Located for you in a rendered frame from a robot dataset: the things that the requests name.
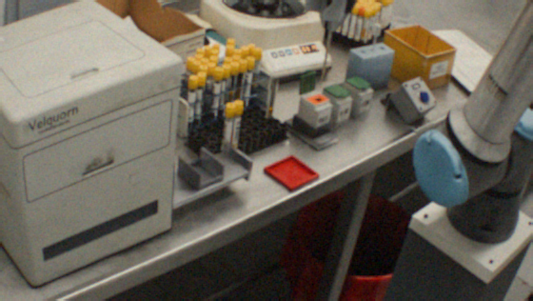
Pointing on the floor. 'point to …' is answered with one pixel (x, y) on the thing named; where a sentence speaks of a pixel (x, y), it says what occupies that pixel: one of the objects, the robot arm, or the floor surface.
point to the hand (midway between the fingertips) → (331, 23)
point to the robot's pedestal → (444, 275)
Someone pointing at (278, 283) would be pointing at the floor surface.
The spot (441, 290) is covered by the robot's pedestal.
